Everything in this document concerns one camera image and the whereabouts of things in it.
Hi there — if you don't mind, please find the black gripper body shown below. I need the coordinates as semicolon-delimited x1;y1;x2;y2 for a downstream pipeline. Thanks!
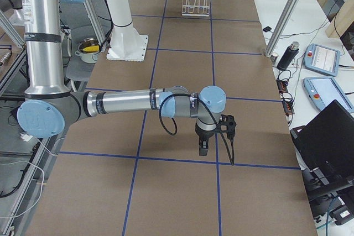
195;125;215;146

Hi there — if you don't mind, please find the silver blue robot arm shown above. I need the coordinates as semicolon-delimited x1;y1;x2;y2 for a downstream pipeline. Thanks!
17;0;227;156

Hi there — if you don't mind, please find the orange black usb hub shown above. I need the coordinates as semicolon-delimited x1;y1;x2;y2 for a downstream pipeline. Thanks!
276;79;295;117

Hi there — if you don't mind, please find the black water bottle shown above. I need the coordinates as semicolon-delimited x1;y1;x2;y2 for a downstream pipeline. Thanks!
277;41;299;71

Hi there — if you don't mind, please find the black laptop computer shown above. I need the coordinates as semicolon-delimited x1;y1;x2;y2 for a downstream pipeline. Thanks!
290;100;353;206

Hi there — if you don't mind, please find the small black puck device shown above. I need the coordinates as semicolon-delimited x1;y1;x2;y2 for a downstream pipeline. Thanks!
263;26;272;32

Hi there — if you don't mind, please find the lower teach pendant tablet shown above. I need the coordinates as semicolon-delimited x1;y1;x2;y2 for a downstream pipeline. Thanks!
303;77;353;113

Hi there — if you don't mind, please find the teach pendant tablet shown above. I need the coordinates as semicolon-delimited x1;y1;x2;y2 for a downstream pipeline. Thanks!
304;43;341;77
303;77;353;113

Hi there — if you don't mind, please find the upper teach pendant tablet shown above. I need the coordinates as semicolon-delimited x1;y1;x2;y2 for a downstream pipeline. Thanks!
304;43;341;77

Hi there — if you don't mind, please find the white pot with corn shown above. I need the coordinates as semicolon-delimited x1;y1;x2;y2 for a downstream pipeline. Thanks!
75;38;100;64

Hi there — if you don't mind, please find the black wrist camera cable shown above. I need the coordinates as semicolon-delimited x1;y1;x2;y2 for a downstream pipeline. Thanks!
158;93;236;166

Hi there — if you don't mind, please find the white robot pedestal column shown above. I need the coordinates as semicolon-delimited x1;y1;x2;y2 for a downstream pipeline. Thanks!
106;0;148;61

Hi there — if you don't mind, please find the white wire cup holder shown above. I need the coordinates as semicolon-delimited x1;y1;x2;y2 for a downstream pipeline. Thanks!
181;0;211;17

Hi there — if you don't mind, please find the aluminium frame post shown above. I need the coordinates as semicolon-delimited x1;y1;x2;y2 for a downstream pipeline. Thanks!
264;0;299;57

